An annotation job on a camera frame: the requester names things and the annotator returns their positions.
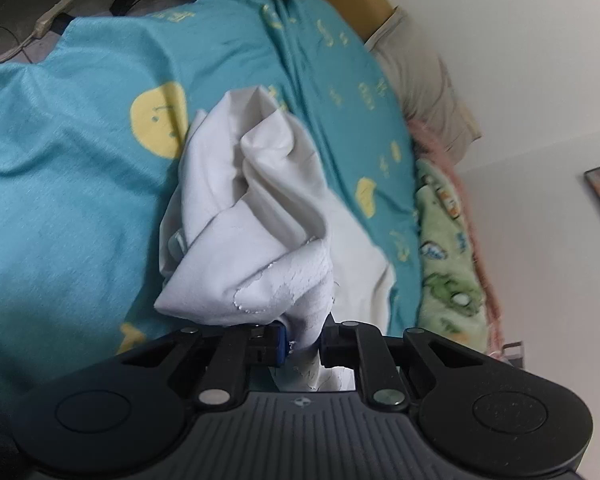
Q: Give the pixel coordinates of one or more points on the beige pillow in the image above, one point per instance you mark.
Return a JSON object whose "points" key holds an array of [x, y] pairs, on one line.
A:
{"points": [[425, 80]]}

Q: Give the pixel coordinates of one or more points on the green printed blanket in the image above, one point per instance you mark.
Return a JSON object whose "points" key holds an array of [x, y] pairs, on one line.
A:
{"points": [[445, 250]]}

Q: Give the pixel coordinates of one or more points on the tan headboard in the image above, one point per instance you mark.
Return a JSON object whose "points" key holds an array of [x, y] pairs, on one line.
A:
{"points": [[360, 2]]}

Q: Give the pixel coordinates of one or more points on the white shirt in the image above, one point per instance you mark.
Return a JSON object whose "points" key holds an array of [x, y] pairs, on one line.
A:
{"points": [[260, 200]]}

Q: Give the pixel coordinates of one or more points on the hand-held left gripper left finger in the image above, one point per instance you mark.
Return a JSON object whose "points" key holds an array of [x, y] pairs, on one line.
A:
{"points": [[281, 343]]}

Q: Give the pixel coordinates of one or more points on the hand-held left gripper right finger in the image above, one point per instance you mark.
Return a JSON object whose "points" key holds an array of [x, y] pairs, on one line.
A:
{"points": [[331, 346]]}

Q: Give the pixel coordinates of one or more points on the white power strip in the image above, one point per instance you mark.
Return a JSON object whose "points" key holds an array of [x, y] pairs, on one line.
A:
{"points": [[54, 14]]}

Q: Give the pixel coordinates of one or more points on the teal printed bed sheet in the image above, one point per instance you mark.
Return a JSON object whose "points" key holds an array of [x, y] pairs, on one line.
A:
{"points": [[70, 170]]}

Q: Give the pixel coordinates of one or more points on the small metal bracket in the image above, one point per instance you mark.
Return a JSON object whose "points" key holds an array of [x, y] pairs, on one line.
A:
{"points": [[513, 352]]}

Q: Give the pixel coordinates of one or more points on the pink fuzzy blanket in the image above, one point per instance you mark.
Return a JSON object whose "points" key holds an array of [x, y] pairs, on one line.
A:
{"points": [[475, 240]]}

